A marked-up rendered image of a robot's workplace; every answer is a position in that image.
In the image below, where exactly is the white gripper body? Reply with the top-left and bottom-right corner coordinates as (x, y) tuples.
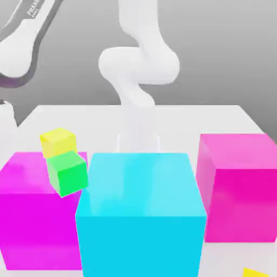
(0, 101), (18, 133)

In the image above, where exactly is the small green cube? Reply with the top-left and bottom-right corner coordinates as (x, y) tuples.
(46, 150), (89, 198)

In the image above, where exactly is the small yellow cube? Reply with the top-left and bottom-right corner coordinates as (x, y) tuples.
(39, 127), (77, 159)
(242, 267), (271, 277)

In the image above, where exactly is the large pink box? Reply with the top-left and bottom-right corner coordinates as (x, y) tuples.
(195, 133), (277, 243)

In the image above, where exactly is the large magenta box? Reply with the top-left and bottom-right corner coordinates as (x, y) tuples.
(0, 151), (88, 272)

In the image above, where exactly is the large cyan box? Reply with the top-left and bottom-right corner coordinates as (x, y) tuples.
(75, 152), (208, 277)

